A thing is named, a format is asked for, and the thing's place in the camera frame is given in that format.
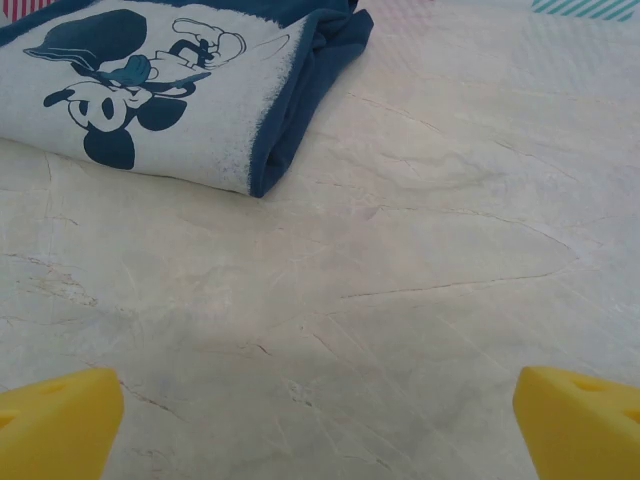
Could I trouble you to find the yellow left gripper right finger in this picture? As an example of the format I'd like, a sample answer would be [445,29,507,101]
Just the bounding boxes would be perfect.
[514,365,640,480]

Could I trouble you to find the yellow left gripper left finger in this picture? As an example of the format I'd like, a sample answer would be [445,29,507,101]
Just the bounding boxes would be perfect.
[0,367,125,480]

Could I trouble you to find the navy cartoon print t-shirt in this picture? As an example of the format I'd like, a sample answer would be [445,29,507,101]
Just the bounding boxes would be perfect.
[0,0,375,199]

